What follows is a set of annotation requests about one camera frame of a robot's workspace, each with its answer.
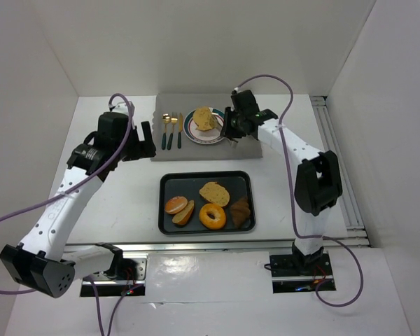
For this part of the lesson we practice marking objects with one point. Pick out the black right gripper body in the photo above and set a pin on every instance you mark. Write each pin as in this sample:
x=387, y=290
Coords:
x=227, y=125

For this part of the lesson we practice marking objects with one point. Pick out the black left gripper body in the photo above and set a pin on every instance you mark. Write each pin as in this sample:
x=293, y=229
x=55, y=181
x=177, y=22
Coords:
x=140, y=145

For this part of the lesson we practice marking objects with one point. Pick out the metal food tongs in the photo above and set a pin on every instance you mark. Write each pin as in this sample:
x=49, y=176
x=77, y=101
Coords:
x=233, y=142

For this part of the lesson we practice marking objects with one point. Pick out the large seeded bread slice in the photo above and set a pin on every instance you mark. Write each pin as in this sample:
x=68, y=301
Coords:
x=204, y=119

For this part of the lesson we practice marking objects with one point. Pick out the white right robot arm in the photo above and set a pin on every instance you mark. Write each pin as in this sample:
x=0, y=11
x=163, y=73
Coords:
x=313, y=175

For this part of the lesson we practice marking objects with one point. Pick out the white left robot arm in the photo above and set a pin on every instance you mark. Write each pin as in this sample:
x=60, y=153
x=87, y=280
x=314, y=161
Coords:
x=39, y=261

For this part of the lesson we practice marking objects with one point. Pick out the small oval bread slice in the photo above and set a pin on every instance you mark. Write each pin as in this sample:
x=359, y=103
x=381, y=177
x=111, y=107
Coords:
x=181, y=218

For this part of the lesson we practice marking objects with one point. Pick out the white plate teal red rim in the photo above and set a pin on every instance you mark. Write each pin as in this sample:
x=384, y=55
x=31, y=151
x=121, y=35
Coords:
x=209, y=137

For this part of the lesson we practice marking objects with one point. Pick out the grey cloth placemat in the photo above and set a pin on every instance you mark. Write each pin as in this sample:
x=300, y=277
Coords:
x=185, y=104

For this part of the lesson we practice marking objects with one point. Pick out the sesame bun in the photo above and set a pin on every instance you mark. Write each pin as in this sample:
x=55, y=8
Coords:
x=175, y=205

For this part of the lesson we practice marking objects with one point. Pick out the black baking tray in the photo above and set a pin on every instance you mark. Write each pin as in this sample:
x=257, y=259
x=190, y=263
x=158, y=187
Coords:
x=238, y=185

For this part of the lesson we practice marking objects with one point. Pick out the brown croissant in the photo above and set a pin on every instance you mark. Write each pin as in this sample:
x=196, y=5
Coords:
x=240, y=212

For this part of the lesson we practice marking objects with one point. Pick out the orange bagel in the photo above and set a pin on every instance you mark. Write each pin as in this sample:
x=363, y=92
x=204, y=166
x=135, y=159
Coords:
x=212, y=216

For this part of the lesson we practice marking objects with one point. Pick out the gold spoon green handle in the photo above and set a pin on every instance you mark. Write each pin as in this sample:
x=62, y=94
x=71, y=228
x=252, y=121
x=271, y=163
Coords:
x=166, y=119

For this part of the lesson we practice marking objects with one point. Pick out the gold fork green handle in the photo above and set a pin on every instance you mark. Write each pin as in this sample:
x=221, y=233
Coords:
x=173, y=121

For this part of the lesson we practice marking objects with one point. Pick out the gold knife green handle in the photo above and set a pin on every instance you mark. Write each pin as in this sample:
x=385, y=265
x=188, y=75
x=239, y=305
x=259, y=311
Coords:
x=180, y=129

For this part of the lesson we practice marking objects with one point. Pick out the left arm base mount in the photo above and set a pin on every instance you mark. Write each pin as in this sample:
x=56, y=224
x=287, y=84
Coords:
x=130, y=281

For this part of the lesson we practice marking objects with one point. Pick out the aluminium front rail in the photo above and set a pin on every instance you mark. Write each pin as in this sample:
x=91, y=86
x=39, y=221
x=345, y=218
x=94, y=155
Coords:
x=212, y=246

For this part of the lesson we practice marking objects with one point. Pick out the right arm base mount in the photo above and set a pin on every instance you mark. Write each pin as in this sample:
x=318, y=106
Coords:
x=295, y=272

